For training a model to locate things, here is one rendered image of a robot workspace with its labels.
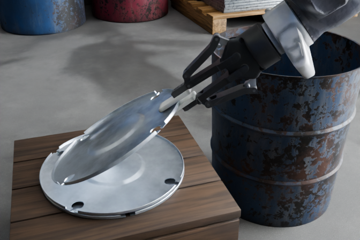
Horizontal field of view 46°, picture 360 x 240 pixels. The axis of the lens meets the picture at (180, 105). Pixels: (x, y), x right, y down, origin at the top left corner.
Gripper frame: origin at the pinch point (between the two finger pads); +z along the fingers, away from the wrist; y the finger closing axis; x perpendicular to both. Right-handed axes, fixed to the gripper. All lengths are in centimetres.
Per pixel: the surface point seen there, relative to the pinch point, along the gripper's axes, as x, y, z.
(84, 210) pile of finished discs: 12.4, -3.6, 22.2
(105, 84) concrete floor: -120, -7, 64
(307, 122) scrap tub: -24.1, -30.0, -14.7
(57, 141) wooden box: -11.1, 4.8, 32.6
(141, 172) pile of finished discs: 0.7, -7.9, 15.1
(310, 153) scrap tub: -25.7, -38.9, -10.8
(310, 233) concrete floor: -26, -61, 2
